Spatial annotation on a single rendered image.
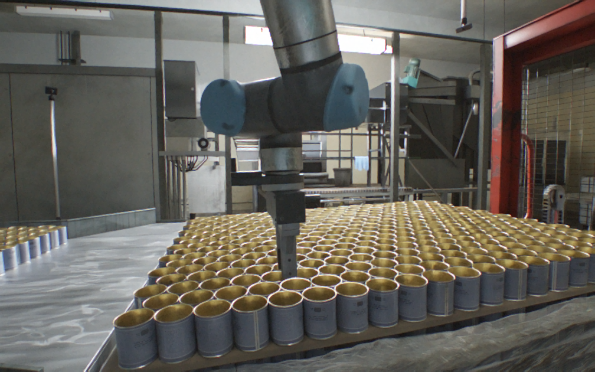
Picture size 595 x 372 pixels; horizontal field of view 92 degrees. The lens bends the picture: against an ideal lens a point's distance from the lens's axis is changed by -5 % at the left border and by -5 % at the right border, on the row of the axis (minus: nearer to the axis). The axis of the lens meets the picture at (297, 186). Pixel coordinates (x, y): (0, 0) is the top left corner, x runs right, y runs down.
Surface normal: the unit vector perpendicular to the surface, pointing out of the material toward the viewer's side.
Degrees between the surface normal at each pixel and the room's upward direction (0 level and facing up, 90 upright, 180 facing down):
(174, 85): 90
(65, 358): 0
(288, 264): 90
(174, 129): 90
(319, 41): 111
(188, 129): 90
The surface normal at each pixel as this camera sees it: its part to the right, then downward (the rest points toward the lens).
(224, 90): -0.48, 0.08
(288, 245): 0.21, 0.56
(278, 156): -0.09, 0.08
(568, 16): -0.98, 0.03
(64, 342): -0.01, -1.00
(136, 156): 0.22, 0.07
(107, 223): 0.85, 0.04
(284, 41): -0.50, 0.55
